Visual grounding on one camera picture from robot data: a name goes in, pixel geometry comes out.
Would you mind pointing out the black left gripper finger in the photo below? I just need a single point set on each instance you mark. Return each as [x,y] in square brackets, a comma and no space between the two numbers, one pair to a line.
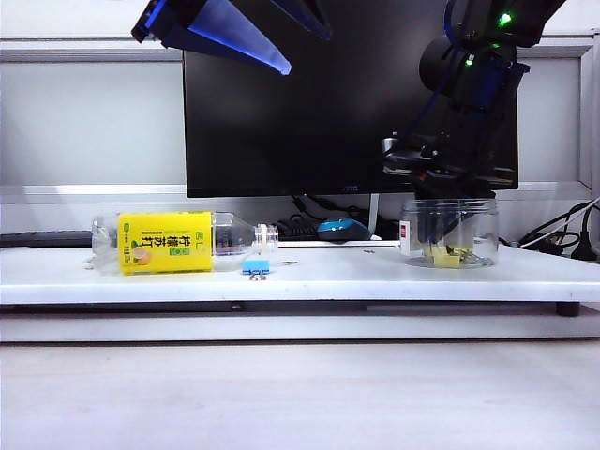
[314,19]

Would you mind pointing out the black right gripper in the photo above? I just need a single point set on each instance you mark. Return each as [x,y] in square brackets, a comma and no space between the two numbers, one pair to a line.
[483,154]

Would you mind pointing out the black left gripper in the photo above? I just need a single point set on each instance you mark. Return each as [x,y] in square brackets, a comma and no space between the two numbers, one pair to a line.
[147,23]

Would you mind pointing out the round transparent plastic jar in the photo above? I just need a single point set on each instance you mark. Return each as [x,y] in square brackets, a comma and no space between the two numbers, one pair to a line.
[483,225]

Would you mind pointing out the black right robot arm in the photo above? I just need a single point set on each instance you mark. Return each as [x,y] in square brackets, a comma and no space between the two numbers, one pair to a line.
[440,61]

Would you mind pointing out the blue black computer mouse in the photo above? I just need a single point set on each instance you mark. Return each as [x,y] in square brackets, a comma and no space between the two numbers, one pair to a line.
[342,232]

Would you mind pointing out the black computer monitor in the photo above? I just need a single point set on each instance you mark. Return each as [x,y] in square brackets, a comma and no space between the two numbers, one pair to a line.
[281,140]

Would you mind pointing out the white raised desk board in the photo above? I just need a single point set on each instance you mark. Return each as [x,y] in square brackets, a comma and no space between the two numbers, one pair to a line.
[328,281]

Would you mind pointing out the black power plug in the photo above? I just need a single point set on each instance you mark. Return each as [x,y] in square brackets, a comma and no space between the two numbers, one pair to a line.
[588,248]

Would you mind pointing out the large black board foot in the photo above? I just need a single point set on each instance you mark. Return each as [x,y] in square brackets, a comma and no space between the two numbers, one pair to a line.
[568,310]

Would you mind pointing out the blue binder clip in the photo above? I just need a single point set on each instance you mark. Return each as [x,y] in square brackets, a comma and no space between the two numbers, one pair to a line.
[255,266]

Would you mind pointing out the clear bottle with yellow label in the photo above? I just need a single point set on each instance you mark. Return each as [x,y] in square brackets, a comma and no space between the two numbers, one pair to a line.
[164,244]

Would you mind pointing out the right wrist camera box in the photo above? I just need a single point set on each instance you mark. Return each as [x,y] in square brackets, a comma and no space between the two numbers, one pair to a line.
[412,147]

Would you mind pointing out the grey aluminium partition frame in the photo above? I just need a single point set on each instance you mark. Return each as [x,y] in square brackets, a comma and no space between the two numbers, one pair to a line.
[94,50]

